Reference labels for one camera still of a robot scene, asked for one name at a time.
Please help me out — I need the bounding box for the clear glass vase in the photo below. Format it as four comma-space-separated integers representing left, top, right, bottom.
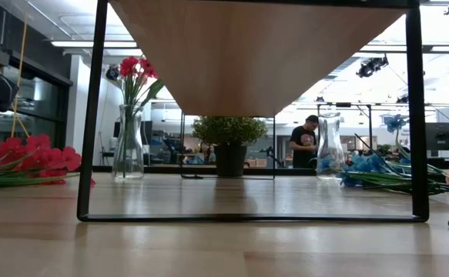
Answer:
315, 112, 347, 181
111, 103, 146, 180

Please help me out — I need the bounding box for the black framed glass partition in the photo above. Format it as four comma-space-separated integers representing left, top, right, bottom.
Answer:
0, 49, 74, 162

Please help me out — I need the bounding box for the black ceiling camera rig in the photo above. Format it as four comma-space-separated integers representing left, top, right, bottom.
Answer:
356, 55, 390, 79

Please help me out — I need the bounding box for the black upright monitor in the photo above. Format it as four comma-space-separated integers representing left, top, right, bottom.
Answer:
112, 120, 154, 146

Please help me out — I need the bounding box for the dark wide monitor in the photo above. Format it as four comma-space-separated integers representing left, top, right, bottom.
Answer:
427, 122, 449, 152

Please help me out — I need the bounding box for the black metal frame stand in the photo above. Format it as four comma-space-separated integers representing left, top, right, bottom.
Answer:
316, 102, 374, 166

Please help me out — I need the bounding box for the black table border rail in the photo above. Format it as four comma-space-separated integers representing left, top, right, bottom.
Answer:
92, 164, 317, 177

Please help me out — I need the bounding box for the black ceiling spotlight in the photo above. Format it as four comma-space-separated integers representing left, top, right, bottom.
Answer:
106, 64, 121, 82

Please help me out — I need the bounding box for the green potted plant black pot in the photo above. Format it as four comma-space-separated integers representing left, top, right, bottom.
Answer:
191, 116, 268, 178

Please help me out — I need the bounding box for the person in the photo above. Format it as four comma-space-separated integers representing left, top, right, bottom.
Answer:
288, 114, 320, 169

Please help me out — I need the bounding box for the long ceiling light fixture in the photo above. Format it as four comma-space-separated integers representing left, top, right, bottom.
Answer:
360, 45, 449, 54
50, 40, 135, 49

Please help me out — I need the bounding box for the wooden shelf black metal frame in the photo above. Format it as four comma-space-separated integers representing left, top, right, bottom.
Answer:
76, 0, 431, 223

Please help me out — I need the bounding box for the yellow extension cable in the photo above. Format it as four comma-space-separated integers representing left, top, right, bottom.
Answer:
10, 15, 28, 139
0, 2, 31, 139

